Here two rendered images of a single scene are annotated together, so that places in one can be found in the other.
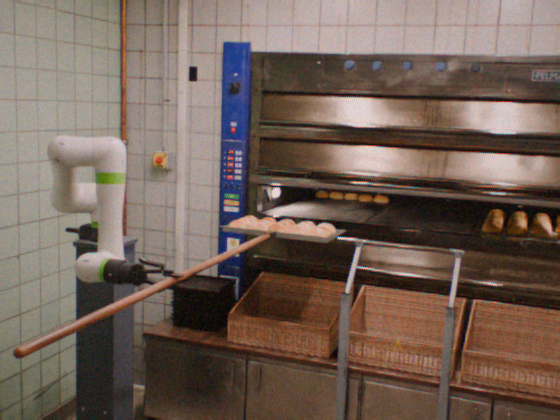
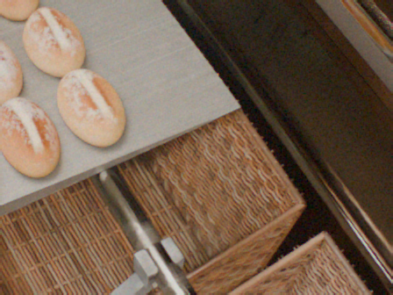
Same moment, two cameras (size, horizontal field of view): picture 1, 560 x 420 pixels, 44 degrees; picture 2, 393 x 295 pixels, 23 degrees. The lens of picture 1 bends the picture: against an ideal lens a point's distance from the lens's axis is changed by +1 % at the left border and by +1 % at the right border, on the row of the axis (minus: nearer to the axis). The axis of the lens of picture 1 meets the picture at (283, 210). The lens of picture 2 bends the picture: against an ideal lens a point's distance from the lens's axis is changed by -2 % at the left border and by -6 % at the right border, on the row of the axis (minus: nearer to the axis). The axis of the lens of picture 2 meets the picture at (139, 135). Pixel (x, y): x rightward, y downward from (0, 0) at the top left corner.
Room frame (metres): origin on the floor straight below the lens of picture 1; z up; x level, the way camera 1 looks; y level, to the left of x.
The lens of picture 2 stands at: (3.00, -0.64, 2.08)
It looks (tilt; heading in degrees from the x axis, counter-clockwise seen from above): 57 degrees down; 38
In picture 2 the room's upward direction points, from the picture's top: 4 degrees clockwise
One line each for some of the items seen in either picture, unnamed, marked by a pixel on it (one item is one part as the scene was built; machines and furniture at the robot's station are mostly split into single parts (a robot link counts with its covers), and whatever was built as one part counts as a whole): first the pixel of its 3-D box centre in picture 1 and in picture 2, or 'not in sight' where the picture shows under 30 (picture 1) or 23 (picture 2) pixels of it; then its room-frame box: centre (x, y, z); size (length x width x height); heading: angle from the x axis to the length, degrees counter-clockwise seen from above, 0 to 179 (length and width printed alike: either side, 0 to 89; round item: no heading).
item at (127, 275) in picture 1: (134, 274); not in sight; (2.45, 0.53, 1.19); 0.09 x 0.07 x 0.08; 71
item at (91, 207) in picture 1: (103, 204); not in sight; (2.99, 0.79, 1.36); 0.16 x 0.13 x 0.19; 107
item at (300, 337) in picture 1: (292, 311); (82, 175); (3.60, -0.07, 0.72); 0.56 x 0.49 x 0.28; 70
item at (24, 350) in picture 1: (181, 276); not in sight; (2.45, 0.36, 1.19); 1.71 x 0.03 x 0.03; 161
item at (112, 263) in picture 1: (117, 271); not in sight; (2.47, 0.60, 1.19); 0.12 x 0.06 x 0.09; 161
